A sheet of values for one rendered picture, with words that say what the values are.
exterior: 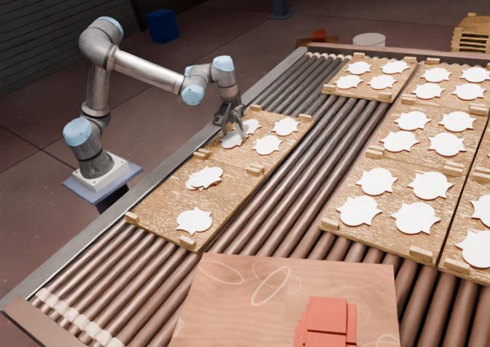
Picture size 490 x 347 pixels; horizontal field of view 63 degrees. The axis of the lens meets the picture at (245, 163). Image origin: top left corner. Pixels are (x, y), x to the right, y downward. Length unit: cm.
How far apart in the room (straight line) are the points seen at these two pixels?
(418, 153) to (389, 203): 30
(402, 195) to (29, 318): 120
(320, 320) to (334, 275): 29
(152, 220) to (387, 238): 79
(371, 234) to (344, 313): 53
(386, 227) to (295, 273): 37
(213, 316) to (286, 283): 19
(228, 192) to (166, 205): 23
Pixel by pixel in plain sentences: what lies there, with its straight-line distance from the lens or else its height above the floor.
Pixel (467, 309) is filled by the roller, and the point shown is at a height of 92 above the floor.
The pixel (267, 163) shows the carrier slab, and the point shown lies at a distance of 157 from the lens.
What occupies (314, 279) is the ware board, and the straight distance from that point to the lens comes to 104.
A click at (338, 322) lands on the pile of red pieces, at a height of 121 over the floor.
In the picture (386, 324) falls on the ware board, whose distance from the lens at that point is 98.
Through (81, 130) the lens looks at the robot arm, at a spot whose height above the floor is 113.
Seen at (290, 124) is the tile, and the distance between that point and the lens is 177.
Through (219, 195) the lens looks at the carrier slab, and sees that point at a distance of 147.
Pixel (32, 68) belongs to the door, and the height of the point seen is 16.
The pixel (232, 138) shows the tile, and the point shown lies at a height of 95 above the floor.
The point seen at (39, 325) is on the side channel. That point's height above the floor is 95.
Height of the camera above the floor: 188
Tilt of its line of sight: 36 degrees down
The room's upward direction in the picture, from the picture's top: 12 degrees counter-clockwise
